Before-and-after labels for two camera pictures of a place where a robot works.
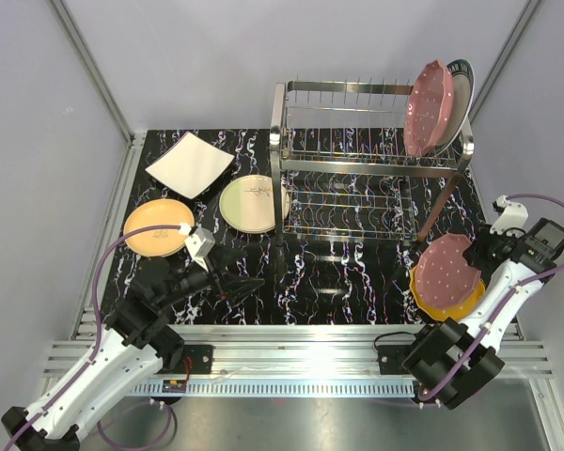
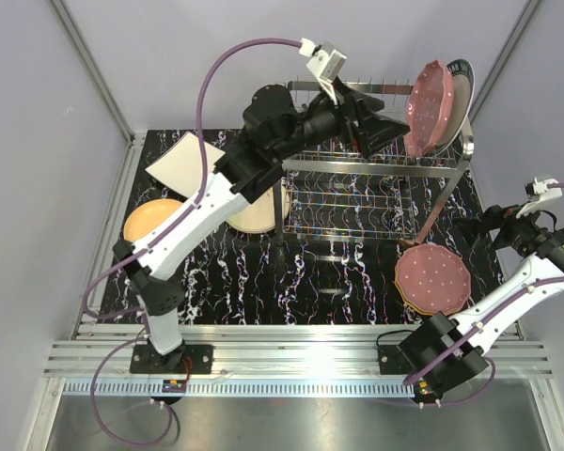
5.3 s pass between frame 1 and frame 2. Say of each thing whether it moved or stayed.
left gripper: moved
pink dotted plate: moved
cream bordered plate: stayed
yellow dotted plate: moved
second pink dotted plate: stayed
